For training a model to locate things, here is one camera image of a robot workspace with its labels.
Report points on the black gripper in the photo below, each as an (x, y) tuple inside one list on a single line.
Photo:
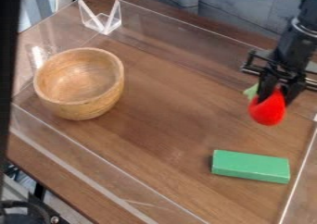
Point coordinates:
[(285, 65)]

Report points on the red felt fruit green leaf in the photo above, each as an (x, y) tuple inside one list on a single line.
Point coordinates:
[(268, 112)]

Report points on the wooden bowl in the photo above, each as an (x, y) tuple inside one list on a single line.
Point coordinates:
[(80, 83)]

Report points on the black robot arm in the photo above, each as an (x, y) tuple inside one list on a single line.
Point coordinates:
[(306, 20)]

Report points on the green rectangular block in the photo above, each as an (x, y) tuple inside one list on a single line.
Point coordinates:
[(251, 166)]

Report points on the black clamp under table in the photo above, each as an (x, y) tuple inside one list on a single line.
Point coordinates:
[(29, 210)]

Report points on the dark blurred foreground bar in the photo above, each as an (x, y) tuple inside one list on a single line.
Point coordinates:
[(10, 13)]

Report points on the clear acrylic tray enclosure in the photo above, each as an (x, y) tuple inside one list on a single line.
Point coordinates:
[(134, 167)]

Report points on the clear acrylic corner bracket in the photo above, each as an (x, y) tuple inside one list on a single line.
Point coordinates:
[(101, 22)]

